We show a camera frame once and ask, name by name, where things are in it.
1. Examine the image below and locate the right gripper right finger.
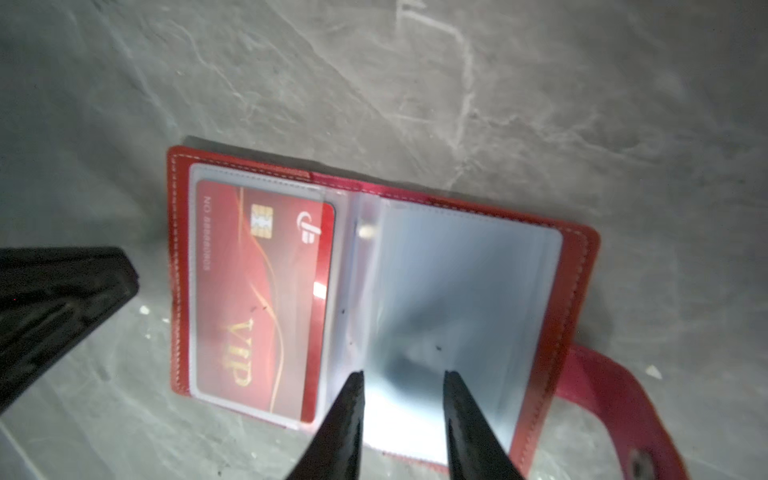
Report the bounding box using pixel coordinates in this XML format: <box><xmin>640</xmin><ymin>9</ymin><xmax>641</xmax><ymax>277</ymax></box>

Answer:
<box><xmin>443</xmin><ymin>371</ymin><xmax>524</xmax><ymax>480</ymax></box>

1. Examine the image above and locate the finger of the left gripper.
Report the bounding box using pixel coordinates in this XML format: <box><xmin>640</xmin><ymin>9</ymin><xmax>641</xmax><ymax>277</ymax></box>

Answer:
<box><xmin>1</xmin><ymin>247</ymin><xmax>139</xmax><ymax>411</ymax></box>

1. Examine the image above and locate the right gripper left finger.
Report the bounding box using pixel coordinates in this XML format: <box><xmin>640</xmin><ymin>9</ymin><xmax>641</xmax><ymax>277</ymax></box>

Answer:
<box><xmin>287</xmin><ymin>371</ymin><xmax>365</xmax><ymax>480</ymax></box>

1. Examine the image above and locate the red card holder wallet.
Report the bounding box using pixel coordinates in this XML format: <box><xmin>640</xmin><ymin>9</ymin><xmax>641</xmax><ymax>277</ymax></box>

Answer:
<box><xmin>167</xmin><ymin>146</ymin><xmax>688</xmax><ymax>479</ymax></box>

